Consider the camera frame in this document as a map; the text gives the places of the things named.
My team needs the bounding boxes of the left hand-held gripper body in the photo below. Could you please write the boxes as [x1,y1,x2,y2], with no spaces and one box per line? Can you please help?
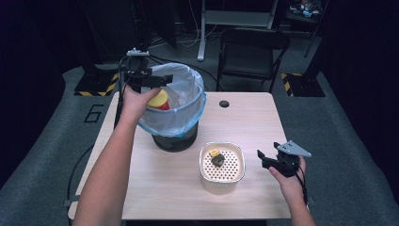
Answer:
[122,47,152,94]

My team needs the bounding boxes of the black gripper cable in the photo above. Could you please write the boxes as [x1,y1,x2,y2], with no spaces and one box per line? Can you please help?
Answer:
[286,153,310,206]
[65,56,133,226]

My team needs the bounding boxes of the dark equipment stand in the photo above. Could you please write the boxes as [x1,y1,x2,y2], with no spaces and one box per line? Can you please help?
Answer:
[78,0,149,73]

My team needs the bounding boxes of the person's left hand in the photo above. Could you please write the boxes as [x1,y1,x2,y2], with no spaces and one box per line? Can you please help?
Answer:
[120,85,163,127]

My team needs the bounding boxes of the person's right hand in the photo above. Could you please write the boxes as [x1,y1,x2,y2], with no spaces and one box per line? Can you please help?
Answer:
[267,155,309,209]

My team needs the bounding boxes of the beige container with perforated strainer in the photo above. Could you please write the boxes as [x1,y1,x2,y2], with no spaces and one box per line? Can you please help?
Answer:
[199,141,247,196]

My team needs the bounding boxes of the black floor cable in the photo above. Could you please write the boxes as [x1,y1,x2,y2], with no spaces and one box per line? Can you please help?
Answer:
[147,53,218,92]

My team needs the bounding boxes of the white floor cables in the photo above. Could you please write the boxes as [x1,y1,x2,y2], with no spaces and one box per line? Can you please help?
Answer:
[150,0,219,50]

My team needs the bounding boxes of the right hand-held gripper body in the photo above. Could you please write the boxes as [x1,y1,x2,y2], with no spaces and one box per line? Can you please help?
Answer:
[273,139,312,179]

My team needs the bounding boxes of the black yellow striped base plate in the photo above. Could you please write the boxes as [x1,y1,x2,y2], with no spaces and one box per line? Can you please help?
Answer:
[73,72,121,98]
[280,72,327,98]

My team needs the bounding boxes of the red chip can yellow lid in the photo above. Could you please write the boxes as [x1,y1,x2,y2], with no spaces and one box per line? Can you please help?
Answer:
[147,89,171,112]

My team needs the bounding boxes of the shelf with cluttered gear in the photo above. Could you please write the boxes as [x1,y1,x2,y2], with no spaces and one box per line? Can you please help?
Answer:
[285,0,329,24]

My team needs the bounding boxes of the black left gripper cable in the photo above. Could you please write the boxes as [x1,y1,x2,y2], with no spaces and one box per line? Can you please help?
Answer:
[65,56,133,226]

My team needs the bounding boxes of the black trash bin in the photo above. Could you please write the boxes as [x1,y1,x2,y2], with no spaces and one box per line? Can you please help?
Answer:
[152,121,200,153]

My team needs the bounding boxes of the black folding chair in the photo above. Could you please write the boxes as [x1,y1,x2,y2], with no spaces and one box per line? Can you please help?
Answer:
[215,26,292,94]

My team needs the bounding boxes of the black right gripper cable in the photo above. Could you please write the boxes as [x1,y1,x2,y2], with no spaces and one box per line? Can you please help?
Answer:
[286,153,310,206]

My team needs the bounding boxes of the white metal desk frame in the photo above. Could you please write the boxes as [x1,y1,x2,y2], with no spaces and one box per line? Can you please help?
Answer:
[196,0,279,62]

